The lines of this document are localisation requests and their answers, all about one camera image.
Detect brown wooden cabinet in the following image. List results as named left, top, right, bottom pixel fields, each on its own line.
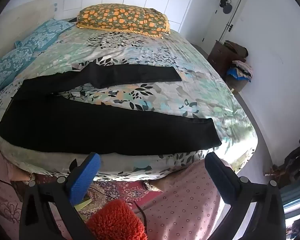
left=208, top=40, right=237, bottom=74

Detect pile of clothes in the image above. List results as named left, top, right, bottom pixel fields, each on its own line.
left=226, top=60, right=252, bottom=81

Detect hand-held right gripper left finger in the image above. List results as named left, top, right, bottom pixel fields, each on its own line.
left=19, top=152, right=101, bottom=240

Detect orange fuzzy slipper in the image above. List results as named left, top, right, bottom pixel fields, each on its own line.
left=87, top=199, right=148, bottom=240

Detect dark hanging hat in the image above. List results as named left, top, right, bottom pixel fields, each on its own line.
left=219, top=0, right=232, bottom=15

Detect blue patterned pillow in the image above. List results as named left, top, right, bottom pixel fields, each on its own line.
left=14, top=19, right=75, bottom=53
left=0, top=47, right=35, bottom=98

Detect red patterned rug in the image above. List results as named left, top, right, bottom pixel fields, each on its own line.
left=12, top=172, right=163, bottom=220

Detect white door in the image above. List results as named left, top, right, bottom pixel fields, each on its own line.
left=200, top=0, right=245, bottom=43

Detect black pants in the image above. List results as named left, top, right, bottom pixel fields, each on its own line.
left=0, top=62, right=222, bottom=156

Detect pink dotted pants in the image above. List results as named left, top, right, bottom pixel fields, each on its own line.
left=140, top=160, right=230, bottom=240

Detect cardboard box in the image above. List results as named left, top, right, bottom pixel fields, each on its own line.
left=225, top=76, right=248, bottom=93

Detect orange floral pillow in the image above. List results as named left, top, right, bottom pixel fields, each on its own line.
left=76, top=4, right=171, bottom=39

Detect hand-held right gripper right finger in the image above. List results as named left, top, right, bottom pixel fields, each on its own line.
left=204, top=152, right=286, bottom=240

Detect floral bed sheet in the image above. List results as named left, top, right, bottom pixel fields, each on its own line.
left=0, top=25, right=258, bottom=182

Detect dark clothes heap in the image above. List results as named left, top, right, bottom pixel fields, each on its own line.
left=282, top=126, right=300, bottom=178

